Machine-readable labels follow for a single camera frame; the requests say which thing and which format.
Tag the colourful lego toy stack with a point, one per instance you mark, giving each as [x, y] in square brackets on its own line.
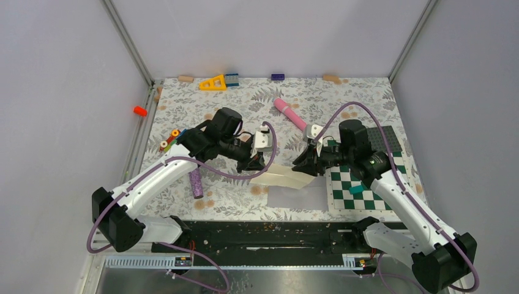
[166, 145]

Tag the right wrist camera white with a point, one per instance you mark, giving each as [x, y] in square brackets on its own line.
[312, 133]

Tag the purple glitter microphone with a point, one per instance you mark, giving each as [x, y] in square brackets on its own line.
[196, 184]

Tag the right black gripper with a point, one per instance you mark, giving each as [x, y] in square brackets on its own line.
[306, 165]

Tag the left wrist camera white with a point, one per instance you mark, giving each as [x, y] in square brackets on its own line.
[262, 141]

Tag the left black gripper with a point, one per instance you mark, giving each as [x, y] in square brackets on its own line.
[250, 163]

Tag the green white chessboard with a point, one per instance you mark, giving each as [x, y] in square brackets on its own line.
[340, 201]

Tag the dark purple lego brick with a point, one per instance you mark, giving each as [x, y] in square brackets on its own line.
[277, 76]

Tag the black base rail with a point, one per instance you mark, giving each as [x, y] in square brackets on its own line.
[265, 244]

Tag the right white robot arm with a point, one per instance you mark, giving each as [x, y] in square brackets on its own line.
[435, 252]

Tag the teal block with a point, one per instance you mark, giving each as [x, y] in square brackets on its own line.
[356, 189]

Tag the yellow triangle toy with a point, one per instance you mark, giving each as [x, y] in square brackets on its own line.
[213, 84]

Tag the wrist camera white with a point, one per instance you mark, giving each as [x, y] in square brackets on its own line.
[262, 141]
[312, 133]

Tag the pink toy microphone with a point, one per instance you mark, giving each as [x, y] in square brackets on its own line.
[283, 107]

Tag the blue grey lego brick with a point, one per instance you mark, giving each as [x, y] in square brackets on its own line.
[231, 79]

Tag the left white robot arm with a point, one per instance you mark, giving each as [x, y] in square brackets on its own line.
[214, 145]

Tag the orange red cylinder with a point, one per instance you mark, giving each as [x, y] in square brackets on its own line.
[140, 111]

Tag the wooden block right back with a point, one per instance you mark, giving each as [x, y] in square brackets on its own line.
[332, 78]

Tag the floral table mat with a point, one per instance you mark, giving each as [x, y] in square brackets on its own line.
[184, 105]

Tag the wooden block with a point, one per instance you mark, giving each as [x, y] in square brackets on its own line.
[185, 79]
[332, 78]

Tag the wooden block left back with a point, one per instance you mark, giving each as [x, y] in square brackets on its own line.
[185, 79]

